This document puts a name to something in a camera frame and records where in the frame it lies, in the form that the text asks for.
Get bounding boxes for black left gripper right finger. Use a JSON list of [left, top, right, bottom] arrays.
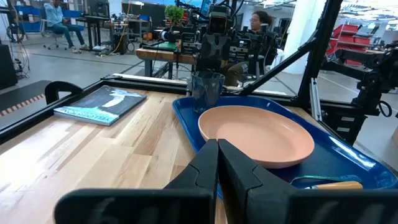
[[218, 139, 398, 224]]

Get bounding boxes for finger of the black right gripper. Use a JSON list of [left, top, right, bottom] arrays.
[[215, 33, 233, 74], [195, 33, 216, 74]]

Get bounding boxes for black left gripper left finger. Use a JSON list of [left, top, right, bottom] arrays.
[[54, 139, 220, 224]]

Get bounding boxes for translucent blue cup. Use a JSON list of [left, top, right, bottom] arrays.
[[191, 70, 226, 115]]

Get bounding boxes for peach round plate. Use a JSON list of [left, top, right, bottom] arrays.
[[198, 105, 315, 170]]

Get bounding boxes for iridescent blue fork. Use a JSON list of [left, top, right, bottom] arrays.
[[289, 174, 363, 187]]

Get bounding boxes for spoon with tan handle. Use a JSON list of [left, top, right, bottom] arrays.
[[304, 180, 364, 191]]

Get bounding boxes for blue plastic tray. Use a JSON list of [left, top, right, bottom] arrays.
[[172, 95, 398, 200]]

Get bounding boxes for person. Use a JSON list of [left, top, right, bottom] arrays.
[[222, 10, 280, 88], [42, 0, 90, 54]]

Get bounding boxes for wooden background table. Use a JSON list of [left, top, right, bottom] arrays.
[[135, 47, 200, 78]]

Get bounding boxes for green potted plant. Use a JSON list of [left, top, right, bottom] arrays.
[[164, 4, 185, 25]]

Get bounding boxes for white flat bar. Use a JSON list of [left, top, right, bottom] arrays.
[[112, 72, 190, 85]]

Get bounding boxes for red storage shelving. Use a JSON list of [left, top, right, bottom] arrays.
[[326, 23, 385, 67]]

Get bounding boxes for black box with white labels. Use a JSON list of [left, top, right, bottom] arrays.
[[320, 104, 365, 146]]

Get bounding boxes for black background monitor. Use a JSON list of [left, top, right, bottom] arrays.
[[86, 0, 110, 18]]

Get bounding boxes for dark book with teal spine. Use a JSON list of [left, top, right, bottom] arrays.
[[53, 85, 147, 127]]

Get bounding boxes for black hazard-striped floor mat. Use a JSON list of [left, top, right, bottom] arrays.
[[0, 80, 52, 129]]

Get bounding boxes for black cabinet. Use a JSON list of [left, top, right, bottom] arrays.
[[0, 43, 19, 91]]

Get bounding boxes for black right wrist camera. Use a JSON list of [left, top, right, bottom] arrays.
[[207, 3, 234, 35]]

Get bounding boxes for black aluminium table frame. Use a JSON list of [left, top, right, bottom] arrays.
[[0, 0, 345, 146]]

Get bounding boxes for silver bracket on post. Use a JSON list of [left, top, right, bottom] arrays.
[[308, 77, 323, 122]]

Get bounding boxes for black frame clamp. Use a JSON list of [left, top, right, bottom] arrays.
[[44, 80, 84, 105]]

